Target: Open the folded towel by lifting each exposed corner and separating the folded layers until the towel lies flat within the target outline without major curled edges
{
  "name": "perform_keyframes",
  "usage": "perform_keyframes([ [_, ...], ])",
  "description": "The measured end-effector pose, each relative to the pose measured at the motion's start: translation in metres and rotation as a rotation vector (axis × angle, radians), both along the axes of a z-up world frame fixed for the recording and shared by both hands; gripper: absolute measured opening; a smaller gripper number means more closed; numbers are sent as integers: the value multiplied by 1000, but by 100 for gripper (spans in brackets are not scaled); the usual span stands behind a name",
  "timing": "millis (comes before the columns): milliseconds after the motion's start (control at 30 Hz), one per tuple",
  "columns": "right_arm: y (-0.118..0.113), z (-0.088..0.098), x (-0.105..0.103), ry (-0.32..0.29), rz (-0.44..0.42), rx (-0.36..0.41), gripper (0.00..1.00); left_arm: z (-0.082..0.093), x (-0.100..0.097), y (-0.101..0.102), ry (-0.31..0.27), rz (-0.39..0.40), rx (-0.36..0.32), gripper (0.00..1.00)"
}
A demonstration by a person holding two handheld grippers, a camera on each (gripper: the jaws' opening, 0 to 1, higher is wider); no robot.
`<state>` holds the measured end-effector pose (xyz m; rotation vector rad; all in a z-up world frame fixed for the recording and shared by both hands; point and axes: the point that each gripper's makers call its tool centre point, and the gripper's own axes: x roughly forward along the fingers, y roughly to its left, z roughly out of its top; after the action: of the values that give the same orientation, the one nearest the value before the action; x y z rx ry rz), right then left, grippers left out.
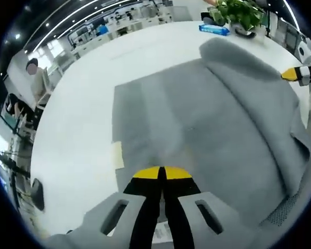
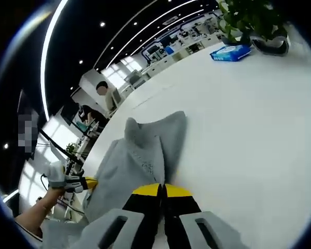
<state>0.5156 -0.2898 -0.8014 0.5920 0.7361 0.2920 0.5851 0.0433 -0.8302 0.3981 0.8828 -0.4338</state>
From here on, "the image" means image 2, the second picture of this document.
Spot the grey towel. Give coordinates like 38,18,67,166
82,110,189,224

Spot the black screen stand pole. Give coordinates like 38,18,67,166
38,128,84,166

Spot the grey mesh office chair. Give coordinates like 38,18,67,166
40,217,89,249

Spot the large black display screen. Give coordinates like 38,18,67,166
15,89,40,159

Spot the blue wet wipes packet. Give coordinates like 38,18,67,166
209,44,252,63

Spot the dark plant pot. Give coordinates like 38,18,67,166
250,35,290,58

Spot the green leafy plant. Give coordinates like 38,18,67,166
217,0,288,45

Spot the black cable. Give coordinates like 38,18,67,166
57,196,87,216

